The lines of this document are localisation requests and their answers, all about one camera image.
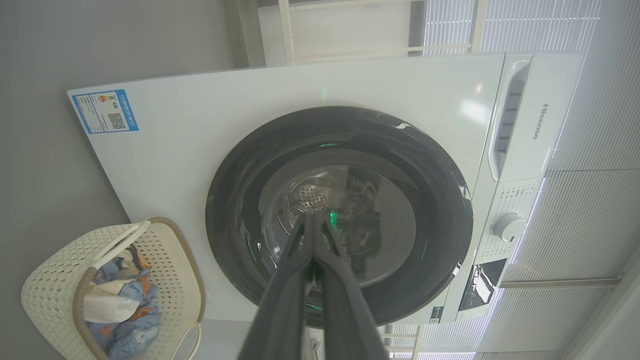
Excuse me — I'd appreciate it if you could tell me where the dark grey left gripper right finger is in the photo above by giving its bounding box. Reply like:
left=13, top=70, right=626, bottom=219
left=314, top=219, right=390, bottom=360

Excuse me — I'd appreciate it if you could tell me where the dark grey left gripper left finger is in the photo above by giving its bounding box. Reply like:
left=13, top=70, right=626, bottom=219
left=238, top=214, right=316, bottom=360

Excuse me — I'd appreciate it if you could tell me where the dark round washer door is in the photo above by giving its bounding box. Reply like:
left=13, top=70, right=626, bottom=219
left=205, top=105, right=474, bottom=329

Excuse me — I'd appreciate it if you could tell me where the blue bear print garment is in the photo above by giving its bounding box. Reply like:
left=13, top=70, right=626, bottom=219
left=86, top=245, right=162, bottom=360

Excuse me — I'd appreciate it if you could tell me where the black washing machine display panel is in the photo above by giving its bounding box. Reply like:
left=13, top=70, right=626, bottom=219
left=457, top=258, right=508, bottom=312

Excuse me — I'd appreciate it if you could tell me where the white washing machine dial knob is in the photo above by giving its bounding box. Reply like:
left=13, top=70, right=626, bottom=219
left=492, top=212, right=527, bottom=244

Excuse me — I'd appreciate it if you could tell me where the white front-load washing machine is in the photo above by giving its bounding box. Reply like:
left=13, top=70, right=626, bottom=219
left=67, top=50, right=586, bottom=327

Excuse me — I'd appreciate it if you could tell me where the cream perforated laundry basket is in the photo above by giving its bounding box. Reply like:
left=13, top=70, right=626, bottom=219
left=21, top=217, right=207, bottom=360

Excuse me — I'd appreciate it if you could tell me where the white detergent drawer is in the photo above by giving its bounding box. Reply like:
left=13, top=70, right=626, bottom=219
left=487, top=59, right=534, bottom=182

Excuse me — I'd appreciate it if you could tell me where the blue energy label sticker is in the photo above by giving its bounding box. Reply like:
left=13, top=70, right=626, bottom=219
left=71, top=89, right=140, bottom=135

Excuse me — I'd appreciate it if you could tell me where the white metal railing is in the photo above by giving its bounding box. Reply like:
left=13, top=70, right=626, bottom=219
left=277, top=0, right=489, bottom=66

